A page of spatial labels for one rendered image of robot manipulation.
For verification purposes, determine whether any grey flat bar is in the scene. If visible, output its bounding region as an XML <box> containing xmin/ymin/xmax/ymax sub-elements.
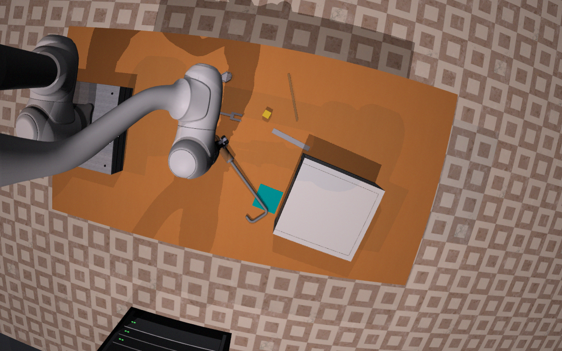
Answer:
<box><xmin>272</xmin><ymin>128</ymin><xmax>310</xmax><ymax>151</ymax></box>

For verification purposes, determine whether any teal square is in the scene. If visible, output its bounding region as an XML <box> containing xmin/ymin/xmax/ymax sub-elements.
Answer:
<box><xmin>252</xmin><ymin>184</ymin><xmax>283</xmax><ymax>214</ymax></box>

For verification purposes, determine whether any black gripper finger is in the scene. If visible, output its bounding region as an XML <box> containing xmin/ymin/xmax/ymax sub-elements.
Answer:
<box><xmin>218</xmin><ymin>135</ymin><xmax>229</xmax><ymax>149</ymax></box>

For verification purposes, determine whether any grey spoon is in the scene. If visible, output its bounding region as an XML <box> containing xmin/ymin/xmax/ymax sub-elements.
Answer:
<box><xmin>221</xmin><ymin>71</ymin><xmax>232</xmax><ymax>82</ymax></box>

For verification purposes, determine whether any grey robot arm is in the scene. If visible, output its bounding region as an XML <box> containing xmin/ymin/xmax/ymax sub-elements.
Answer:
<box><xmin>0</xmin><ymin>35</ymin><xmax>223</xmax><ymax>187</ymax></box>

